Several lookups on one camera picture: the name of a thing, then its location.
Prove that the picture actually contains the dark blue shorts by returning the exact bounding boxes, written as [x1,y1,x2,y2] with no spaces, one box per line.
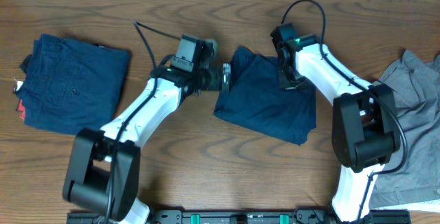
[214,46,316,145]

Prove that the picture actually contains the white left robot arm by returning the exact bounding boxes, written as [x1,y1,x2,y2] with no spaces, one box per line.
[63,63,232,223]

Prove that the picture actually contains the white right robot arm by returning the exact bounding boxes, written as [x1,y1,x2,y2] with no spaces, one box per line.
[271,32,406,223]

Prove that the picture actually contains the folded dark blue garment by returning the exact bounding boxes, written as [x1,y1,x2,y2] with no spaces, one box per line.
[16,34,131,135]

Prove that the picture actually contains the grey garment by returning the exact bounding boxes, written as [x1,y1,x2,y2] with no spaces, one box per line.
[369,50,439,208]

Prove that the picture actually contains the red folded garment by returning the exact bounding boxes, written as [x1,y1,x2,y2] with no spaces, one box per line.
[16,99,26,121]

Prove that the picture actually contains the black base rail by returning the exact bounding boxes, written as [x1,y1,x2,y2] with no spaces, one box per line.
[67,208,412,224]

